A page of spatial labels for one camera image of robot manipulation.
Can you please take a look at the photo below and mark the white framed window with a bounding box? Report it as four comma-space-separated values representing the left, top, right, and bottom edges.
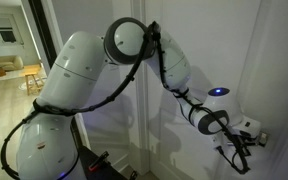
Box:
0, 14, 24, 46

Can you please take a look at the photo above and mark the silver door lever handle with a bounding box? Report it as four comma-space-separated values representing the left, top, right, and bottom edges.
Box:
258, 131, 270, 147

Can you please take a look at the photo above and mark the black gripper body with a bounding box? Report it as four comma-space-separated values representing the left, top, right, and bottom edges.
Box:
228, 130, 260, 152

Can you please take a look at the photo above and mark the black arm cable harness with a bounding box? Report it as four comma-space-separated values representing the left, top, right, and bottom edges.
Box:
0, 21, 252, 180

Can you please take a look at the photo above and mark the small wooden stool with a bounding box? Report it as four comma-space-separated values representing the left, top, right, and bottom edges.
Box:
22, 64, 47, 97

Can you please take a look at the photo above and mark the white panel door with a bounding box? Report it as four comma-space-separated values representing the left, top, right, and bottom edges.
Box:
145, 0, 269, 180

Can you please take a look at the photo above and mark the black robot cart platform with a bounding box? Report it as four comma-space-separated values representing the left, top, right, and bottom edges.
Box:
69, 116, 139, 180

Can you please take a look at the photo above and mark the beige sofa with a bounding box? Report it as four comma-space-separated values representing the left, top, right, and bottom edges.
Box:
0, 54, 25, 75

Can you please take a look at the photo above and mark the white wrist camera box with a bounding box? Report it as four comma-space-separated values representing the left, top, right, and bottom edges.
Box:
231, 116, 262, 138

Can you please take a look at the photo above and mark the white door frame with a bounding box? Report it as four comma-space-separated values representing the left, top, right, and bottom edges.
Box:
129, 0, 151, 176

